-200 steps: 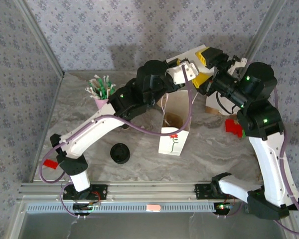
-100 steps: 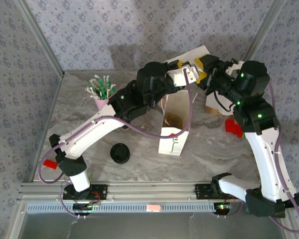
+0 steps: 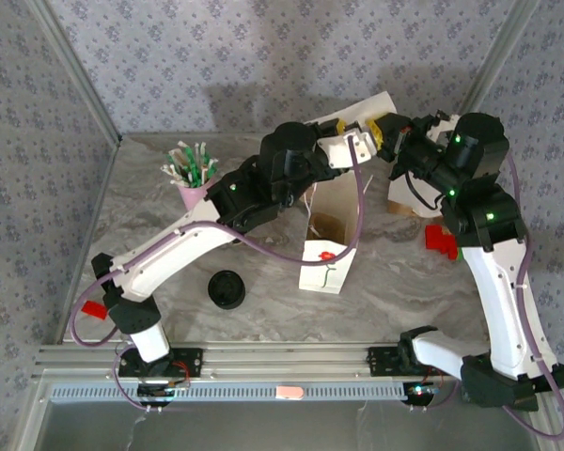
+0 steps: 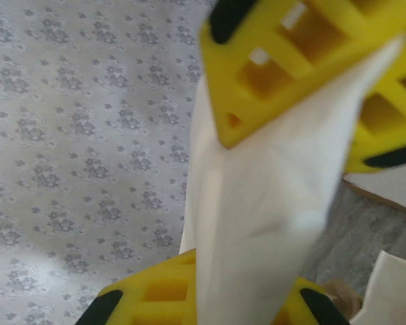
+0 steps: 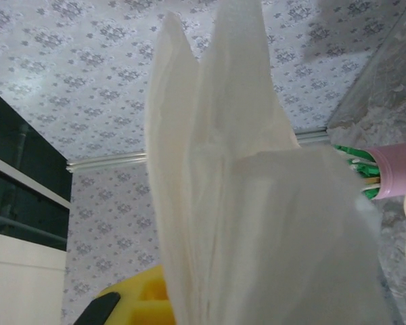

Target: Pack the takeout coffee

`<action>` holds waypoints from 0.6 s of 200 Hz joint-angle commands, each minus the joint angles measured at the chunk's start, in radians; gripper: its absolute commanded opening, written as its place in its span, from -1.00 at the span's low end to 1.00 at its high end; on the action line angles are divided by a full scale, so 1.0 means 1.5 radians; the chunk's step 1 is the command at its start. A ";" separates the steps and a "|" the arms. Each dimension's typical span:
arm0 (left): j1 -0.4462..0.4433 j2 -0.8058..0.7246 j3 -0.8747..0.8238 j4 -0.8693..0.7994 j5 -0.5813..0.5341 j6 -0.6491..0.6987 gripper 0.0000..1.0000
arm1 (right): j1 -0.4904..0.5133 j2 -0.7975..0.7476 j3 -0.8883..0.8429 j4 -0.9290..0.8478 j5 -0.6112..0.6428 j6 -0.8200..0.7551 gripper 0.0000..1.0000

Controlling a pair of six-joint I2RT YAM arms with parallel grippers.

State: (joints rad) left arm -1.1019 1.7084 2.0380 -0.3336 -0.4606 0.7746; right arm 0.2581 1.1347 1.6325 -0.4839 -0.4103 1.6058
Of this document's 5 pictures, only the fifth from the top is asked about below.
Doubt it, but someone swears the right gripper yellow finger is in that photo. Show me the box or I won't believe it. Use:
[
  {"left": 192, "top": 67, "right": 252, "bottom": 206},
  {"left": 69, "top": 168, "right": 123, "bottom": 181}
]
[{"left": 73, "top": 264, "right": 177, "bottom": 325}]

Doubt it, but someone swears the white paper napkin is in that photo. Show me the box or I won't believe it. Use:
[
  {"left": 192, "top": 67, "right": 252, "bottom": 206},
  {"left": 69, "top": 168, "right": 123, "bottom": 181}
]
[{"left": 144, "top": 0, "right": 393, "bottom": 325}]

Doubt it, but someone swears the white board panel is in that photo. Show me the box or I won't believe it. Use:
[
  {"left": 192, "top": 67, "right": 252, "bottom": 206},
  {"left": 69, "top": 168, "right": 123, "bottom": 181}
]
[{"left": 0, "top": 230, "right": 68, "bottom": 325}]

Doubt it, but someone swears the dark glass window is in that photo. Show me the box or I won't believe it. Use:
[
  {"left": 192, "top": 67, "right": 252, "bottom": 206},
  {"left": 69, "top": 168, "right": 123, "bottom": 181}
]
[{"left": 0, "top": 83, "right": 72, "bottom": 252}]

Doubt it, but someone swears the pink straw holder cup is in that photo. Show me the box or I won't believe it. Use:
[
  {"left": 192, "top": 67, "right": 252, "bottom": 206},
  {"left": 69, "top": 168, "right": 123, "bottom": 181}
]
[{"left": 361, "top": 142, "right": 406, "bottom": 200}]

